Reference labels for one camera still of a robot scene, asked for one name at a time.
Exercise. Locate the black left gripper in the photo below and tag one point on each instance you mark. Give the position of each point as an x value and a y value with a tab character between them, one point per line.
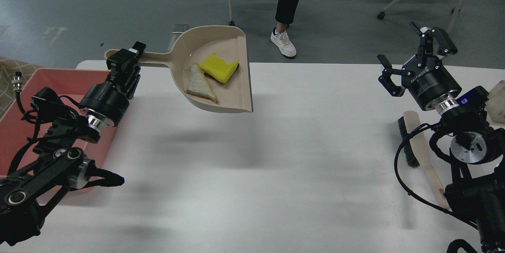
111	98

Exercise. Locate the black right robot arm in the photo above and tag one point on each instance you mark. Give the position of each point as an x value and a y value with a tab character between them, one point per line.
462	155

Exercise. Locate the beige hand brush black bristles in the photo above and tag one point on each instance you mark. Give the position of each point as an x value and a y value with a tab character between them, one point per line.
417	154

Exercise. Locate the yellow sponge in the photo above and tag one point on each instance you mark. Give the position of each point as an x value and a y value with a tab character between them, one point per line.
218	68

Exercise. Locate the beige stone block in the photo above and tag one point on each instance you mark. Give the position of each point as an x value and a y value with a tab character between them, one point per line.
495	105

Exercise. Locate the pink plastic bin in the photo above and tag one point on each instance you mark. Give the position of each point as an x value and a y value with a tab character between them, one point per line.
40	139

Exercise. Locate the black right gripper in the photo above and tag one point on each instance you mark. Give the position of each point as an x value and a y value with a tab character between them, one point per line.
430	79

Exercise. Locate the white bread slice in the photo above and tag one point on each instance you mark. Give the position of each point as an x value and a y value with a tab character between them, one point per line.
199	85

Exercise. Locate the beige plastic dustpan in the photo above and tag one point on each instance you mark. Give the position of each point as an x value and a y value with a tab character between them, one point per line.
220	51

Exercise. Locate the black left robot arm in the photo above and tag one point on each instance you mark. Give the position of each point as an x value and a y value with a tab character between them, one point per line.
19	223

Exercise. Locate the patterned beige cloth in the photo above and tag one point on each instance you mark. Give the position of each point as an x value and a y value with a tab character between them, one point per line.
8	68

